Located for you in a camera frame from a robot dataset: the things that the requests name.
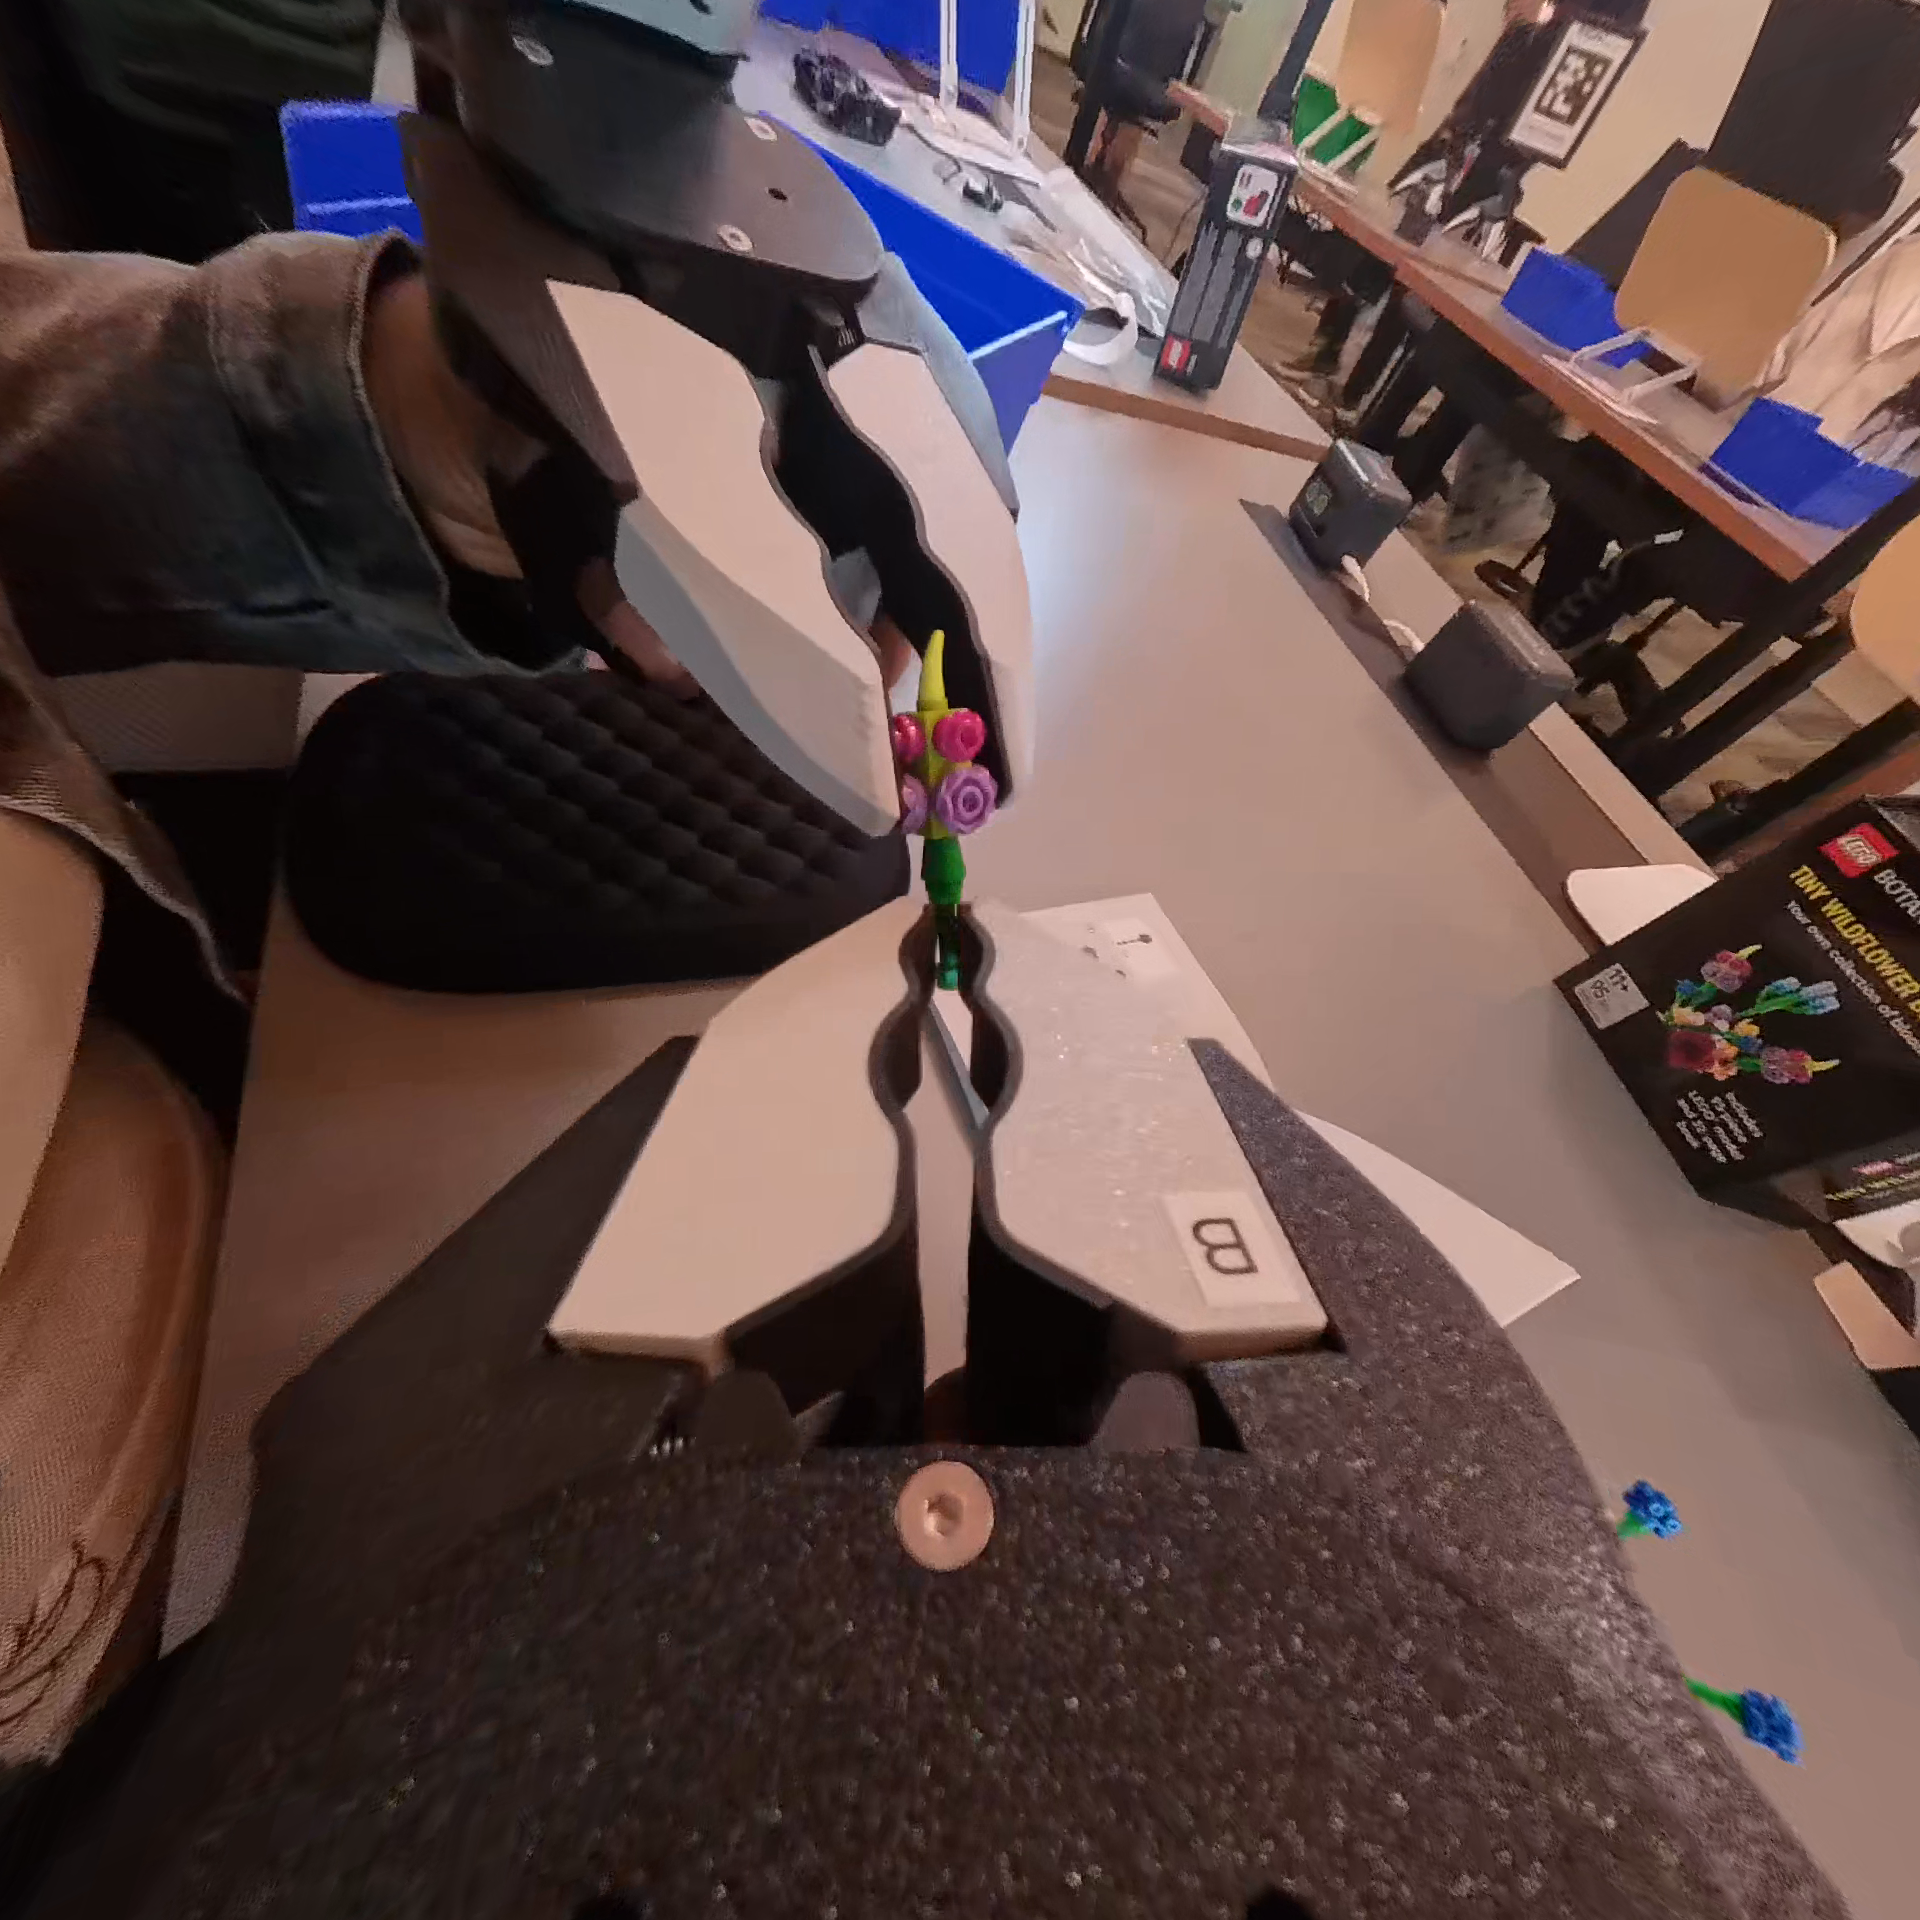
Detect white stand base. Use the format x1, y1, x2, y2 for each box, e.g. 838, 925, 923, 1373
1566, 861, 1714, 950

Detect person's clothed torso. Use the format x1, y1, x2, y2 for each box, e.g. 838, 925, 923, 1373
0, 598, 250, 1770

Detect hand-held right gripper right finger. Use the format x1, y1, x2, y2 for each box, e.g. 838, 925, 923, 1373
960, 896, 1334, 1365

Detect person's left hand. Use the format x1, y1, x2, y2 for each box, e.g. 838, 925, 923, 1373
576, 575, 703, 710

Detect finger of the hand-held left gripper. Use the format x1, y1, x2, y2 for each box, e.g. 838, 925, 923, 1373
543, 276, 906, 839
823, 252, 1039, 800

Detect white cable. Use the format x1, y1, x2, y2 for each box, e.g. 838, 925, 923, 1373
1334, 558, 1427, 653

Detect white instruction booklet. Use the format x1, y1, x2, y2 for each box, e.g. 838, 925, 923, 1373
920, 892, 1580, 1327

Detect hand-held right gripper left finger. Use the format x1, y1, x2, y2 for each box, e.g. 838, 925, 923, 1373
546, 896, 923, 1369

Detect large blue bin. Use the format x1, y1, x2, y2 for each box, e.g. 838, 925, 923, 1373
279, 95, 1086, 452

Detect black plastic item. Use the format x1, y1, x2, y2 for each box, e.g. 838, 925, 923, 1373
790, 48, 906, 146

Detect printed marker board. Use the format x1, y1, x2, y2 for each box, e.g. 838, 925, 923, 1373
1506, 10, 1642, 161

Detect pink purple toy flower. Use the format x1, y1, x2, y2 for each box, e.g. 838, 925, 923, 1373
890, 630, 1000, 991

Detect black board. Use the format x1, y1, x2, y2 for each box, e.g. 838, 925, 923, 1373
1707, 0, 1894, 184

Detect tall black box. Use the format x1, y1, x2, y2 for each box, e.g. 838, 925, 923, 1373
1154, 142, 1300, 394

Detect clear plastic bags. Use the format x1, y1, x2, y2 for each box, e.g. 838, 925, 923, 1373
900, 119, 1174, 335

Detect black toy flower box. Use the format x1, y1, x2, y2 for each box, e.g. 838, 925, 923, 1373
1554, 794, 1920, 1205

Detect small blue bin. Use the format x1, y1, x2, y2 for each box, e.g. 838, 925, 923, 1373
1710, 397, 1917, 529
1504, 247, 1653, 361

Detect long wooden table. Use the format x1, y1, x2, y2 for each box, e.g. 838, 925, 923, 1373
1170, 81, 1920, 590

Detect grey cube socket with display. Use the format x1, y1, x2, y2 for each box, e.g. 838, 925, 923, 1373
1287, 438, 1415, 574

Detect grey desk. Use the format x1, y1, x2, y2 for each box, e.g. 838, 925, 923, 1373
164, 359, 1920, 1920

